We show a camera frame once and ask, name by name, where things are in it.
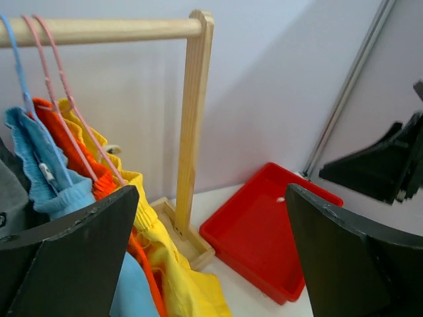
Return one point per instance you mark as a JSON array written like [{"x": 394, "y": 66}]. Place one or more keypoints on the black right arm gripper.
[{"x": 354, "y": 266}]

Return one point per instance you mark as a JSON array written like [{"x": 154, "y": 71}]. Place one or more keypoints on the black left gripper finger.
[{"x": 69, "y": 266}]

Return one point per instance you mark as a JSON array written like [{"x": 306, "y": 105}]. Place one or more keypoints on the light blue shorts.
[{"x": 57, "y": 191}]

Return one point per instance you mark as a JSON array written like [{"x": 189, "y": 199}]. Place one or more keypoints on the grey shorts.
[{"x": 15, "y": 204}]

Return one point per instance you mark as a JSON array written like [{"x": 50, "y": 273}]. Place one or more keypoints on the orange shorts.
[{"x": 76, "y": 152}]

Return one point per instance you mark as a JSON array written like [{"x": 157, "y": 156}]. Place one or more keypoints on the yellow shorts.
[{"x": 185, "y": 292}]

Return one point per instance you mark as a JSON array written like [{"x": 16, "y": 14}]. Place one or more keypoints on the blue hanger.
[{"x": 29, "y": 105}]

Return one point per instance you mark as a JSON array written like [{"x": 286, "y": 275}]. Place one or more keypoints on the pink hanger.
[
  {"x": 54, "y": 102},
  {"x": 72, "y": 101}
]

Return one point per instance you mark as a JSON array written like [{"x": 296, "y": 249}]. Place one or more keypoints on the red plastic tray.
[{"x": 251, "y": 233}]

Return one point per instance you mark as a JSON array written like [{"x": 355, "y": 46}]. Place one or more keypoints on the wooden clothes rack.
[{"x": 198, "y": 32}]

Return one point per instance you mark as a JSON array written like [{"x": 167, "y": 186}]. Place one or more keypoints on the aluminium corner profile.
[{"x": 375, "y": 29}]

